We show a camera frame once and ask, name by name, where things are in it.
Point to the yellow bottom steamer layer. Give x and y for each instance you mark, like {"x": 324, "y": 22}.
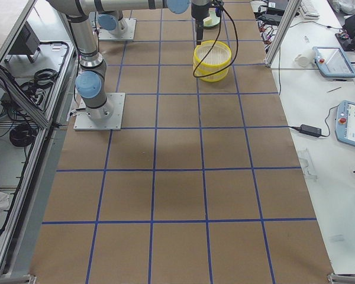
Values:
{"x": 204, "y": 73}

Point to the brown paper table mat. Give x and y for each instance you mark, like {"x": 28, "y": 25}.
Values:
{"x": 201, "y": 184}

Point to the white steamed bun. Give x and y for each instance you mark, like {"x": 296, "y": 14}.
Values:
{"x": 207, "y": 21}

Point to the clear plastic bracket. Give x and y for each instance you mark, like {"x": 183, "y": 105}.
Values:
{"x": 307, "y": 165}

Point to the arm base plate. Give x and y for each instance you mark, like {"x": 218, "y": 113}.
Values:
{"x": 123, "y": 30}
{"x": 107, "y": 117}

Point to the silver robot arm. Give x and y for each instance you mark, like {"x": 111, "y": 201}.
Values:
{"x": 90, "y": 83}

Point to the aluminium frame post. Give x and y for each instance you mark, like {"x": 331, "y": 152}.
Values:
{"x": 287, "y": 19}

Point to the far blue teach pendant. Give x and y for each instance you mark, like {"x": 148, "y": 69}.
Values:
{"x": 333, "y": 63}

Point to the white paper cup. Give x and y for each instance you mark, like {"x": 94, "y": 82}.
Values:
{"x": 306, "y": 58}

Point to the yellow top steamer layer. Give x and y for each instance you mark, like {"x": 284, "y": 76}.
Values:
{"x": 210, "y": 56}

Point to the light green plate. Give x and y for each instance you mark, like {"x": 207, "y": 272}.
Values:
{"x": 215, "y": 20}

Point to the black control box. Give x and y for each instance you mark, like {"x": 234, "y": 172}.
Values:
{"x": 26, "y": 43}

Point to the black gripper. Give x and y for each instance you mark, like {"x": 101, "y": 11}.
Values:
{"x": 199, "y": 13}

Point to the yellow steamer layer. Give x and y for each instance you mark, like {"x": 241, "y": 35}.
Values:
{"x": 204, "y": 73}
{"x": 210, "y": 56}

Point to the black power adapter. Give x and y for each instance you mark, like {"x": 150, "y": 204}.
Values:
{"x": 310, "y": 130}

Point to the blue teach pendant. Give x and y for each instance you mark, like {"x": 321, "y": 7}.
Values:
{"x": 345, "y": 122}
{"x": 333, "y": 63}

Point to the near blue teach pendant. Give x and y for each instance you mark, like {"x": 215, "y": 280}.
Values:
{"x": 345, "y": 122}

